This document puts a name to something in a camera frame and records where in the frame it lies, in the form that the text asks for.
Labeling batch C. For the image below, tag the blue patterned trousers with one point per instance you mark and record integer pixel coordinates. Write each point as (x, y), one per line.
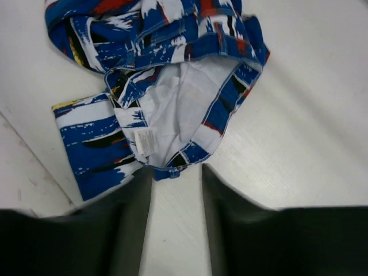
(175, 73)

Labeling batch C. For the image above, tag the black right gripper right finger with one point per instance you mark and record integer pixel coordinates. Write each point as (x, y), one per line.
(246, 238)

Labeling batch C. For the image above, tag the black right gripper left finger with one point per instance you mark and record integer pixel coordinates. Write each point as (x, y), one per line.
(104, 237)

